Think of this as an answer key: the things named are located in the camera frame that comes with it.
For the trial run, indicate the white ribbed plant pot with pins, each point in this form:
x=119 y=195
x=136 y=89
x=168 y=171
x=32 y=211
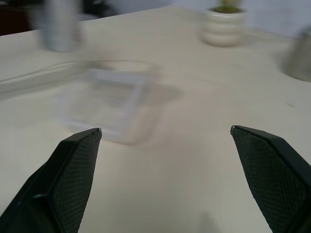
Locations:
x=222 y=28

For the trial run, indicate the silver metal cylinder can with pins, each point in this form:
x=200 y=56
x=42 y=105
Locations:
x=59 y=24

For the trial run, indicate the small green potted plant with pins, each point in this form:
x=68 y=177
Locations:
x=228 y=6

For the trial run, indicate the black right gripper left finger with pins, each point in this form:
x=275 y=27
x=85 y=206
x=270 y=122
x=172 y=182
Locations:
x=65 y=184

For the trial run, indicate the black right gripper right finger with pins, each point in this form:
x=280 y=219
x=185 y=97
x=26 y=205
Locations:
x=272 y=174

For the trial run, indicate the clear plastic box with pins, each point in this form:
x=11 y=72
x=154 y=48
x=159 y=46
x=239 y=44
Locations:
x=107 y=102

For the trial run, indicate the silver metal bowl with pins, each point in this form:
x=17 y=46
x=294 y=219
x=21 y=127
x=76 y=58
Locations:
x=297 y=57

